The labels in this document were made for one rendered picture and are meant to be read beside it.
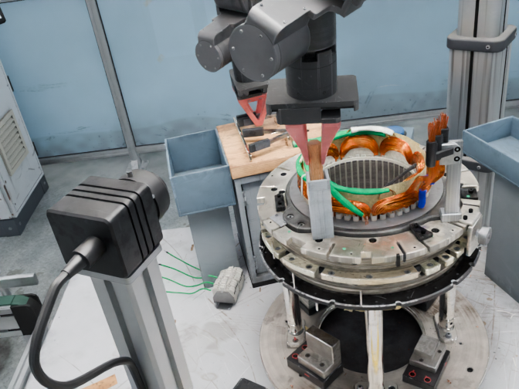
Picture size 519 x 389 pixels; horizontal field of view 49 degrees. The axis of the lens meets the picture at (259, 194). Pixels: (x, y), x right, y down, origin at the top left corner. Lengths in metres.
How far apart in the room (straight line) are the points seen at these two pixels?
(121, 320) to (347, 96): 0.38
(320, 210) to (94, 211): 0.46
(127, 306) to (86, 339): 0.83
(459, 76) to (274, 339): 0.63
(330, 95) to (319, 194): 0.14
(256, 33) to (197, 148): 0.66
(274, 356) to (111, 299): 0.68
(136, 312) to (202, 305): 0.82
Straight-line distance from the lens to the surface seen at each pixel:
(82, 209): 0.31
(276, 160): 1.01
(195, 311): 1.15
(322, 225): 0.74
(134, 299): 0.33
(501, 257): 1.13
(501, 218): 1.09
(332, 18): 0.61
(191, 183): 1.02
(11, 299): 1.39
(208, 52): 0.98
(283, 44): 0.54
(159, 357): 0.37
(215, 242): 1.12
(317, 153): 0.69
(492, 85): 1.21
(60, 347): 1.18
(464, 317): 1.07
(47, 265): 2.85
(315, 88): 0.62
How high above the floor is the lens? 1.54
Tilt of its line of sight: 32 degrees down
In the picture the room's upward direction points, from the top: 9 degrees counter-clockwise
